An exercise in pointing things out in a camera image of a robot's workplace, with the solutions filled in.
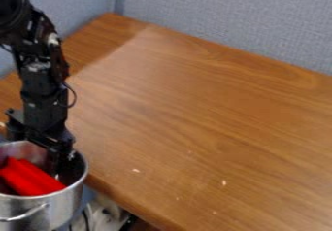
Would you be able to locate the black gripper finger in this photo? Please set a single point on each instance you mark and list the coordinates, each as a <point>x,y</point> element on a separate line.
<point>58,158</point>
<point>15,133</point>

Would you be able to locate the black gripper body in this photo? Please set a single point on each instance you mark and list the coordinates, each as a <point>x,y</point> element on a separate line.
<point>42,117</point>

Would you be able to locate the red object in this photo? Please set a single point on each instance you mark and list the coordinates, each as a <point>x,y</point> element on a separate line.
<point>27,179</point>

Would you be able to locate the metal pot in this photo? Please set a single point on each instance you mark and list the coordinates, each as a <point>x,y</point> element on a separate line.
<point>46,212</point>

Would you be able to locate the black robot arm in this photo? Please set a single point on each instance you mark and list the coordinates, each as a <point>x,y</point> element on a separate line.
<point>29,38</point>

